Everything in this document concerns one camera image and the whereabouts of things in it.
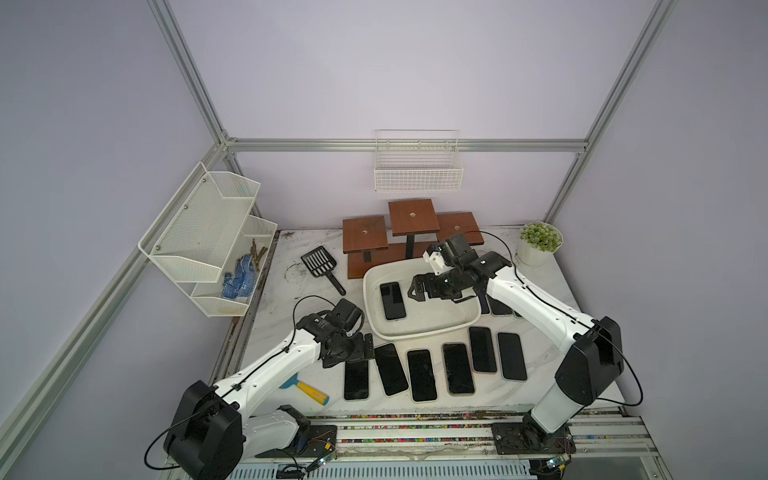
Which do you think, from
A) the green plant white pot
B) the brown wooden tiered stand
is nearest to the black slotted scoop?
the brown wooden tiered stand

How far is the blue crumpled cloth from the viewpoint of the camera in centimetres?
87

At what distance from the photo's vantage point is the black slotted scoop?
1.10m

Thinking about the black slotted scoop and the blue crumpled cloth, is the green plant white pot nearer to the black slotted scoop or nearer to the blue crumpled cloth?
the black slotted scoop

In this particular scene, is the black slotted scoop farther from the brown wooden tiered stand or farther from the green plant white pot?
the green plant white pot

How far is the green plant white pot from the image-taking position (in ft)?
3.28

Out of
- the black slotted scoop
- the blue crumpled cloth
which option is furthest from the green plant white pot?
the blue crumpled cloth

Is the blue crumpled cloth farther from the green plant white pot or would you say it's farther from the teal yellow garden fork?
the green plant white pot

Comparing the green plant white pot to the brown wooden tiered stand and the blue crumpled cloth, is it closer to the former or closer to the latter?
the brown wooden tiered stand

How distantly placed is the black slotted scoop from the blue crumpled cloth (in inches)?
8.5

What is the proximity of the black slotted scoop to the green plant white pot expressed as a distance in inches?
27.9

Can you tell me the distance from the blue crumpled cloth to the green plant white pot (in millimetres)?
908

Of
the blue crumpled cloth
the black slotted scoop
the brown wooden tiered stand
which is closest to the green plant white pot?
the brown wooden tiered stand
